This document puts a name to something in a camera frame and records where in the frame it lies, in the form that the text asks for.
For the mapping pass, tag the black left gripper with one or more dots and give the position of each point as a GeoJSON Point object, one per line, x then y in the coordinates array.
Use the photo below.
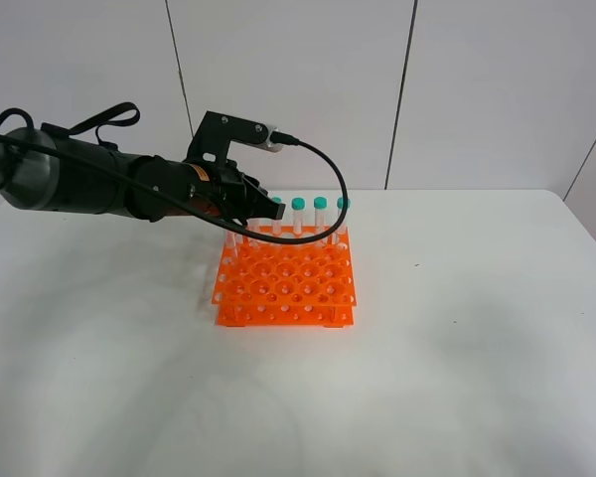
{"type": "Point", "coordinates": [228, 194]}

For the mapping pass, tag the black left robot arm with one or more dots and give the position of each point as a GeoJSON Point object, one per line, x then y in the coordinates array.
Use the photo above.
{"type": "Point", "coordinates": [74, 179]}

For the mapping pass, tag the teal-capped tube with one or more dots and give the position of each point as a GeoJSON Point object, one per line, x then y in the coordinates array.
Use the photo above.
{"type": "Point", "coordinates": [320, 208]}
{"type": "Point", "coordinates": [343, 228]}
{"type": "Point", "coordinates": [253, 226]}
{"type": "Point", "coordinates": [276, 225]}
{"type": "Point", "coordinates": [231, 245]}
{"type": "Point", "coordinates": [298, 207]}

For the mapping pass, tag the teal-capped tube back middle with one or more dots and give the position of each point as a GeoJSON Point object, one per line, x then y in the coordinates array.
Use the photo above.
{"type": "Point", "coordinates": [276, 225]}

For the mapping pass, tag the teal-capped tube front left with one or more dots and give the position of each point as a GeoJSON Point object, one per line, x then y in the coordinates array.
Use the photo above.
{"type": "Point", "coordinates": [231, 245]}

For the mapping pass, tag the teal-capped tube far right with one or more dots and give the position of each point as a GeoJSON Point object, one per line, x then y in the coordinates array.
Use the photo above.
{"type": "Point", "coordinates": [343, 228]}

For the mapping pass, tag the orange test tube rack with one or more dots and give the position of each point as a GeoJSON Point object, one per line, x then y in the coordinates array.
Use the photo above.
{"type": "Point", "coordinates": [286, 285]}

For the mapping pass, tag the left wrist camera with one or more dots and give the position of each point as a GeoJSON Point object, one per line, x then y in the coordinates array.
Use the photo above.
{"type": "Point", "coordinates": [217, 131]}

